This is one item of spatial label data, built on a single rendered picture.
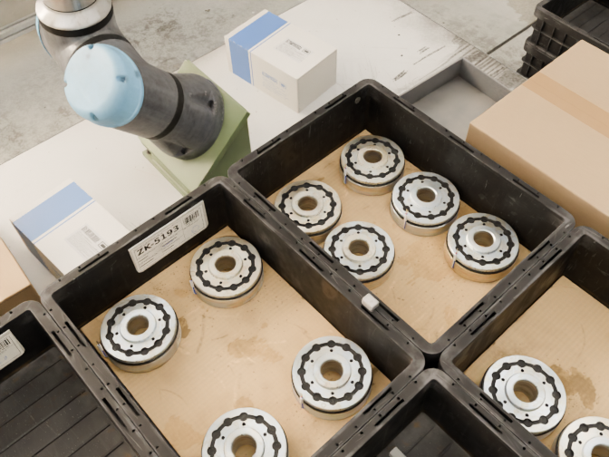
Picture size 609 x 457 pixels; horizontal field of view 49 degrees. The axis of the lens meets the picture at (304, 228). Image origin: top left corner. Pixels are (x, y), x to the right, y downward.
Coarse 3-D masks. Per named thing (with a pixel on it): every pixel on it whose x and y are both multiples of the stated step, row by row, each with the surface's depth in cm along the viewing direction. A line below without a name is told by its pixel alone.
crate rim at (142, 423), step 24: (192, 192) 93; (240, 192) 93; (168, 216) 91; (264, 216) 90; (120, 240) 88; (288, 240) 88; (96, 264) 86; (312, 264) 86; (48, 288) 84; (336, 288) 83; (48, 312) 82; (360, 312) 82; (72, 336) 80; (96, 360) 78; (120, 384) 76; (144, 432) 73; (168, 456) 71; (312, 456) 71
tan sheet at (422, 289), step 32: (320, 160) 109; (352, 192) 105; (384, 224) 102; (416, 256) 98; (384, 288) 95; (416, 288) 95; (448, 288) 95; (480, 288) 95; (416, 320) 92; (448, 320) 92
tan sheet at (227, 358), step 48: (144, 288) 96; (288, 288) 95; (96, 336) 91; (192, 336) 91; (240, 336) 91; (288, 336) 91; (144, 384) 87; (192, 384) 87; (240, 384) 87; (288, 384) 87; (384, 384) 86; (192, 432) 83; (288, 432) 83; (336, 432) 83
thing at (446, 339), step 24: (336, 96) 104; (384, 96) 104; (312, 120) 101; (432, 120) 101; (264, 144) 98; (456, 144) 98; (240, 168) 96; (504, 168) 95; (528, 192) 92; (312, 240) 88; (552, 240) 87; (336, 264) 86; (528, 264) 85; (360, 288) 83; (504, 288) 83; (384, 312) 81; (480, 312) 81; (408, 336) 79; (456, 336) 79; (432, 360) 79
